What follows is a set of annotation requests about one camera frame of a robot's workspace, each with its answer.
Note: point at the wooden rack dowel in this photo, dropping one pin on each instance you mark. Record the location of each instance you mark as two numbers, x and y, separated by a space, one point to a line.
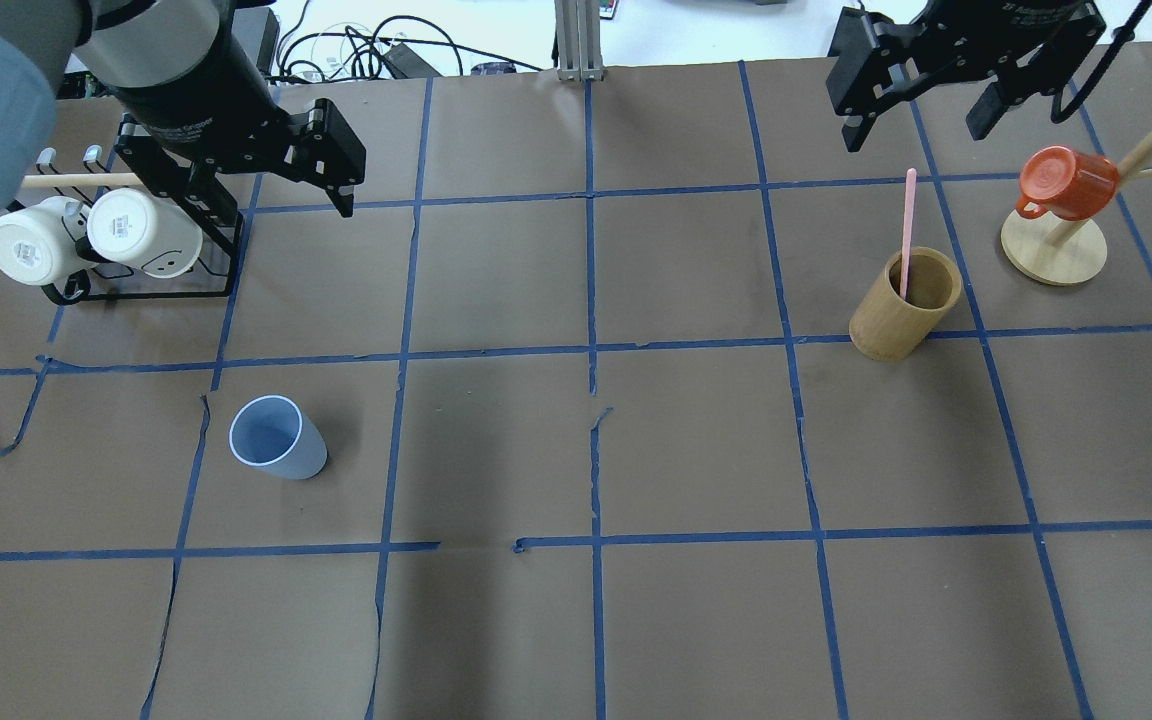
82 180

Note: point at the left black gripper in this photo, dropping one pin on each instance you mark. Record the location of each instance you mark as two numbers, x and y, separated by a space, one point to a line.
194 95

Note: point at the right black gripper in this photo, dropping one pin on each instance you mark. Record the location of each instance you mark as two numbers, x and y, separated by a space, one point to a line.
998 22

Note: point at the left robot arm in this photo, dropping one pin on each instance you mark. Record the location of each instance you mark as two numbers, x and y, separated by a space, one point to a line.
178 70

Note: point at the black wire mug rack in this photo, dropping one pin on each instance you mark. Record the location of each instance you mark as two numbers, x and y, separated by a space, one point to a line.
213 276

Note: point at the bamboo cylinder holder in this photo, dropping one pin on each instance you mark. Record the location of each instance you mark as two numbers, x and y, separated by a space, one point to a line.
888 325

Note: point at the white mug outer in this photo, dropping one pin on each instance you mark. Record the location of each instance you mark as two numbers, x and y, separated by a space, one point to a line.
39 245

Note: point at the orange mug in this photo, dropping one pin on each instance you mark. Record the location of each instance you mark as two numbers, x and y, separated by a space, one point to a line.
1068 183

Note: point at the light blue cup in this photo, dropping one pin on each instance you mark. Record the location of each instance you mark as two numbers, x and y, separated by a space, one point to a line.
271 433

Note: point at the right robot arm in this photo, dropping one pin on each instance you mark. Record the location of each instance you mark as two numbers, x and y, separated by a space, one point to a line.
1019 48

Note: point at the aluminium frame post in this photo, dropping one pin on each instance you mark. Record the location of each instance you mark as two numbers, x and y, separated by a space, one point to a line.
579 41

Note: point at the white mug smiley face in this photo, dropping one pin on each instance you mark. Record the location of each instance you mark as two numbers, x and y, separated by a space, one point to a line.
137 230

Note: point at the pink chopstick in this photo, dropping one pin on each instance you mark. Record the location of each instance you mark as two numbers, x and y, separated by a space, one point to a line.
907 224

